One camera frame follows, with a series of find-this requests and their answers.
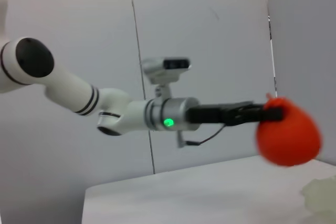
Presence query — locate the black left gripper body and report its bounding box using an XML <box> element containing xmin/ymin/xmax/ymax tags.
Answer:
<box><xmin>186</xmin><ymin>102</ymin><xmax>237</xmax><ymax>127</ymax></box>

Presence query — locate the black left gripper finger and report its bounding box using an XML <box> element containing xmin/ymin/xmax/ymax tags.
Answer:
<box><xmin>235</xmin><ymin>100</ymin><xmax>285</xmax><ymax>125</ymax></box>

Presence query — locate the red-orange knobbed orange fruit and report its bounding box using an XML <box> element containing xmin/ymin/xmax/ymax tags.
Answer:
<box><xmin>255</xmin><ymin>93</ymin><xmax>323</xmax><ymax>167</ymax></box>

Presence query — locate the clear greenish glass fruit plate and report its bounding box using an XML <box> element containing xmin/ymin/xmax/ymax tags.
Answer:
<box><xmin>299</xmin><ymin>176</ymin><xmax>336</xmax><ymax>216</ymax></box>

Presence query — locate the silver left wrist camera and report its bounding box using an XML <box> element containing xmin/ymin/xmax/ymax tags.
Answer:
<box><xmin>141</xmin><ymin>57</ymin><xmax>192</xmax><ymax>84</ymax></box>

